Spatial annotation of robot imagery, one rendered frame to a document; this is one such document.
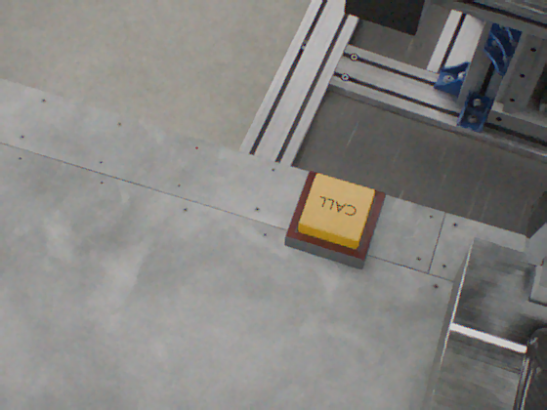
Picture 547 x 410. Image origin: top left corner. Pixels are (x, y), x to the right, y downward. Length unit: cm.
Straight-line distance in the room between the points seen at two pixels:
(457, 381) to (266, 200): 28
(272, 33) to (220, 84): 16
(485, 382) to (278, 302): 21
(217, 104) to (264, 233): 106
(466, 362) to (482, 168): 93
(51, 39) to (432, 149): 80
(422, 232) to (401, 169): 74
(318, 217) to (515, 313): 20
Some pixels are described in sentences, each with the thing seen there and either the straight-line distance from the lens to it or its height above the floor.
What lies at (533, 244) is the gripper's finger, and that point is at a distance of 94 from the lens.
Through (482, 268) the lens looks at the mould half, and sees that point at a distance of 99.
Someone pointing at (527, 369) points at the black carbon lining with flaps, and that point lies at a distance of 96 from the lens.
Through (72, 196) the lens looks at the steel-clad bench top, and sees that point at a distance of 110.
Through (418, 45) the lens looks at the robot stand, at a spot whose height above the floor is 21.
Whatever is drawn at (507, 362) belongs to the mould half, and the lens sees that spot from 96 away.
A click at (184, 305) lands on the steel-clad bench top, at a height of 80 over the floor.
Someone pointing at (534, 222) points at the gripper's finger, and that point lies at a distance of 91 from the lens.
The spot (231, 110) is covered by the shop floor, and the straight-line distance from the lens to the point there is 212.
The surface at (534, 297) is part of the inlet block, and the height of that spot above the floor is 90.
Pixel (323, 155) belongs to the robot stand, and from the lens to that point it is 182.
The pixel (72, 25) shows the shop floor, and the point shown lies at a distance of 225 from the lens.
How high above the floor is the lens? 175
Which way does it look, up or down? 61 degrees down
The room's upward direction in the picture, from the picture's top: 5 degrees clockwise
